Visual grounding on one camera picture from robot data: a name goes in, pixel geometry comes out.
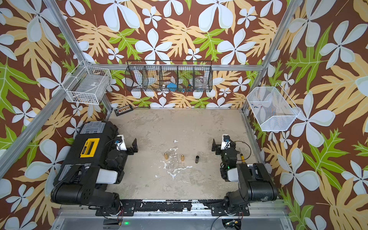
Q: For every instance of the black wire basket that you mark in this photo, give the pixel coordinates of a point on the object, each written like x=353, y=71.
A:
x=189, y=76

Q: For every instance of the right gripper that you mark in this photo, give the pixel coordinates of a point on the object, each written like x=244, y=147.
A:
x=215, y=146

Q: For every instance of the blue item in basket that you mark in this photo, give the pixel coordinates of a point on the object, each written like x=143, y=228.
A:
x=172, y=87

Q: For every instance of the small black tray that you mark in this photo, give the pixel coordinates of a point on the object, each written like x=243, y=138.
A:
x=123, y=110

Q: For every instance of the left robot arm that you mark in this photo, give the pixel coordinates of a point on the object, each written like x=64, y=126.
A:
x=84, y=183

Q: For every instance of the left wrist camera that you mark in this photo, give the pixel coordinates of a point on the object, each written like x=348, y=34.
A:
x=120, y=143

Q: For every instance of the white mesh basket right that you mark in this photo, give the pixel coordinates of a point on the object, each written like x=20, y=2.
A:
x=273, y=108

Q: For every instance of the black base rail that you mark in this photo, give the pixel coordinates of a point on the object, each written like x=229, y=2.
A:
x=131, y=207

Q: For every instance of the white wire basket left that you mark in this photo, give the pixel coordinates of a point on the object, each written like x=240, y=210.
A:
x=87, y=84

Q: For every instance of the black yellow toolbox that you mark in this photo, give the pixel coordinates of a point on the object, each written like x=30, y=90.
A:
x=90, y=148

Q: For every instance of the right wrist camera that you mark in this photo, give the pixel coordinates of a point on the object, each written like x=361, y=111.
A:
x=226, y=142

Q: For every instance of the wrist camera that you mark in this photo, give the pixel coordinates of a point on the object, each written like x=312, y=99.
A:
x=226, y=142
x=120, y=143

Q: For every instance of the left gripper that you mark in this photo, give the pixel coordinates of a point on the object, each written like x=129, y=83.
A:
x=131, y=147

